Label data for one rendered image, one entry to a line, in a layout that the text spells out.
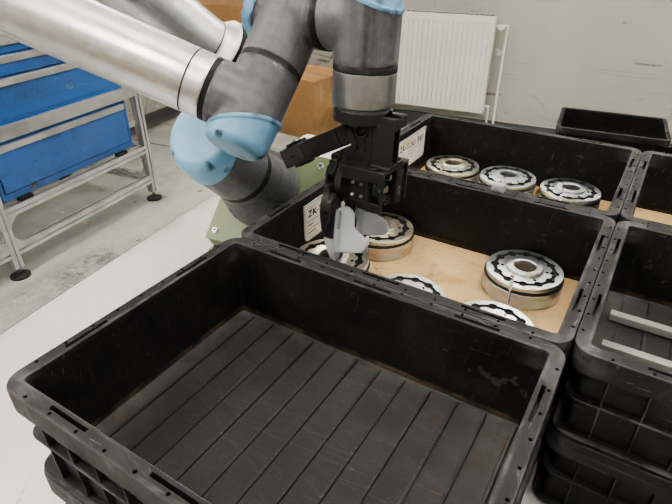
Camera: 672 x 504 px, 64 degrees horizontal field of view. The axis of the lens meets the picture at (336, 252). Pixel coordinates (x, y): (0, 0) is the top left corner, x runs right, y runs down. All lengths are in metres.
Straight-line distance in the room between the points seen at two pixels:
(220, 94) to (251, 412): 0.34
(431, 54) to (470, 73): 0.29
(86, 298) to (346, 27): 0.66
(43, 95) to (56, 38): 1.87
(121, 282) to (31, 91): 1.56
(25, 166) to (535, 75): 3.00
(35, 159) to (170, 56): 1.94
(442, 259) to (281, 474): 0.42
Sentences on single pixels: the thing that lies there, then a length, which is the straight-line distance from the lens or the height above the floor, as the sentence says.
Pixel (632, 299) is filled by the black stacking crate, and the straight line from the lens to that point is 0.82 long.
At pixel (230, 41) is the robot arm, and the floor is 1.11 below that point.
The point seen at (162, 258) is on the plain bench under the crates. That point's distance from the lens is 1.10.
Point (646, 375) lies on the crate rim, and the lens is 0.54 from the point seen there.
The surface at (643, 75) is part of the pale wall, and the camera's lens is 3.88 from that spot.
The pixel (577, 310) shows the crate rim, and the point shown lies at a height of 0.93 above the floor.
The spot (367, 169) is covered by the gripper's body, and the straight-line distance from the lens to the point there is 0.64.
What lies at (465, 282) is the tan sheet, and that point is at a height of 0.83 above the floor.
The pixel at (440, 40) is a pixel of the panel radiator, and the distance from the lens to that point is 3.84.
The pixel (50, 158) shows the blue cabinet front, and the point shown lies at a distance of 2.59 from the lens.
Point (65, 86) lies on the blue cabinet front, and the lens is 2.62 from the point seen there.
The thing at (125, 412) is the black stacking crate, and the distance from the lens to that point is 0.61.
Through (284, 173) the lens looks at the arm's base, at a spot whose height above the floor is 0.88.
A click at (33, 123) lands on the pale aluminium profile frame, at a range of 2.48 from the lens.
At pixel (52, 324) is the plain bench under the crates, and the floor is 0.70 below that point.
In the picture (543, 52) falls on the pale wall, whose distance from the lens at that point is 3.87.
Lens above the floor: 1.26
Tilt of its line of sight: 31 degrees down
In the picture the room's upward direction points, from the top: straight up
